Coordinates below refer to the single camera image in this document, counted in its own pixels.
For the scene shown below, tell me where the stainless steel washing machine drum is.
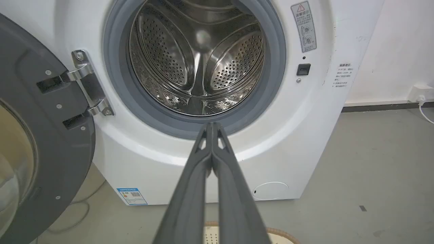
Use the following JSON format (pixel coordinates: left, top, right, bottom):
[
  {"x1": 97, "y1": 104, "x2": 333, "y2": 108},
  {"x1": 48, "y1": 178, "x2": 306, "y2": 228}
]
[{"x1": 128, "y1": 0, "x2": 265, "y2": 117}]

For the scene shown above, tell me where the grey warning sticker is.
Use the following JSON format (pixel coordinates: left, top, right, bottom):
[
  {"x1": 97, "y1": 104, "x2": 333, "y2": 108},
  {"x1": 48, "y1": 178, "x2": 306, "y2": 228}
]
[{"x1": 291, "y1": 1, "x2": 317, "y2": 53}]

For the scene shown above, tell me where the grey cable on floor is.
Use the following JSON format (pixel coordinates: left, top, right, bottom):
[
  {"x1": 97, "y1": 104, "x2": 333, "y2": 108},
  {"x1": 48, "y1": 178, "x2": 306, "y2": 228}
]
[{"x1": 47, "y1": 179, "x2": 107, "y2": 233}]

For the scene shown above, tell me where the white power cable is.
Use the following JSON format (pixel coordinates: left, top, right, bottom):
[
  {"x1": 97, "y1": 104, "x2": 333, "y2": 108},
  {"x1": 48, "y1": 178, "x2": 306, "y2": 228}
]
[{"x1": 418, "y1": 102, "x2": 434, "y2": 124}]

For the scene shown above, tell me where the woven laundry basket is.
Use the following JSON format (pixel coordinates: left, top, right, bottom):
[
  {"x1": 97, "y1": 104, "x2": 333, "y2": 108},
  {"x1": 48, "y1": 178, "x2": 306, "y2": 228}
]
[{"x1": 203, "y1": 221, "x2": 301, "y2": 244}]

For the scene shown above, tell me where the white wall socket plug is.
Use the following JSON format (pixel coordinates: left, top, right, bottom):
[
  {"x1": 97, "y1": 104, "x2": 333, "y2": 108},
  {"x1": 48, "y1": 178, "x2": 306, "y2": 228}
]
[{"x1": 408, "y1": 85, "x2": 434, "y2": 104}]

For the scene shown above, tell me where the white front-load washing machine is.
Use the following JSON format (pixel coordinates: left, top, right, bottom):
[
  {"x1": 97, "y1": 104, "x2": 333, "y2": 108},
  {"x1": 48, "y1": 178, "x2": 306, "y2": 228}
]
[{"x1": 0, "y1": 0, "x2": 386, "y2": 206}]

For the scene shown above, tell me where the silver door hinge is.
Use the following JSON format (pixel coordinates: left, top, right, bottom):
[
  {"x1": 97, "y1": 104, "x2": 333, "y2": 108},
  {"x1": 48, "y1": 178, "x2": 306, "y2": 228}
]
[{"x1": 66, "y1": 50, "x2": 114, "y2": 117}]

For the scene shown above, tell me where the grey washing machine door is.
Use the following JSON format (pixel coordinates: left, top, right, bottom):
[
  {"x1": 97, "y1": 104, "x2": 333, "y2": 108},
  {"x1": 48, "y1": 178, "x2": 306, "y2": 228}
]
[{"x1": 0, "y1": 13, "x2": 96, "y2": 244}]

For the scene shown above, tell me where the blue energy label sticker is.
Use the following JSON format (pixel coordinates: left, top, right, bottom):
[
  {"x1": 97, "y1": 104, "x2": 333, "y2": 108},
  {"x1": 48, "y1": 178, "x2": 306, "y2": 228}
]
[{"x1": 116, "y1": 187, "x2": 149, "y2": 206}]

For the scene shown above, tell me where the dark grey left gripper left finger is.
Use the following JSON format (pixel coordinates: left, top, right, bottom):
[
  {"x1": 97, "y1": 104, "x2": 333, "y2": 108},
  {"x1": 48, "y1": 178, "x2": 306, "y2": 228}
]
[{"x1": 153, "y1": 122, "x2": 213, "y2": 244}]

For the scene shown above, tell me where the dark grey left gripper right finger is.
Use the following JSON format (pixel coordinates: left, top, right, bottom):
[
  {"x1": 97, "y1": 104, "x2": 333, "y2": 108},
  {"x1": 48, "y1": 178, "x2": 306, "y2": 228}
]
[{"x1": 212, "y1": 122, "x2": 272, "y2": 244}]

